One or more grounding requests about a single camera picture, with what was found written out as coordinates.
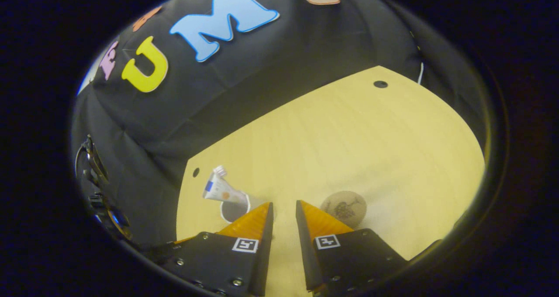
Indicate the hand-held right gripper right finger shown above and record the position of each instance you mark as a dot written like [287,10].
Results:
[305,253]

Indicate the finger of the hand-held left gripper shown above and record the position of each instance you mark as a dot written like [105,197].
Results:
[168,248]

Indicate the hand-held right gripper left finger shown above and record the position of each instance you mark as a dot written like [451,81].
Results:
[264,253]

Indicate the translucent white cup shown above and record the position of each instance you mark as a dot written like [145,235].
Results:
[233,212]

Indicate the round cork coaster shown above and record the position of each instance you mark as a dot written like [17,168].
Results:
[345,207]

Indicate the white toothpaste tube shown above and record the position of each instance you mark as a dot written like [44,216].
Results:
[222,192]

